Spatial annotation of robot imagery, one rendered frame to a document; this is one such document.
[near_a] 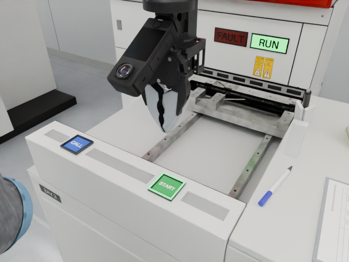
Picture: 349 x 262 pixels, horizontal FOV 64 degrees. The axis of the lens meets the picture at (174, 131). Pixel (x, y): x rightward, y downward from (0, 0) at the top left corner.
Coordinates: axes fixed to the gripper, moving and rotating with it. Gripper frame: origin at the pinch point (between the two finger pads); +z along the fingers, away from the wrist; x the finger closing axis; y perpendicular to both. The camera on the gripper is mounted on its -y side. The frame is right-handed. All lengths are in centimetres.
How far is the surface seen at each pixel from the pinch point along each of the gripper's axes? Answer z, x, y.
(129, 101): 39, 61, 59
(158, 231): 22.6, -0.9, -4.1
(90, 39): 77, 251, 207
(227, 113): 23, 6, 47
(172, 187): 14.3, -1.1, 0.9
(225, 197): 14.7, -11.1, 4.4
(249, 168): 25.7, -9.2, 27.8
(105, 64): 104, 230, 206
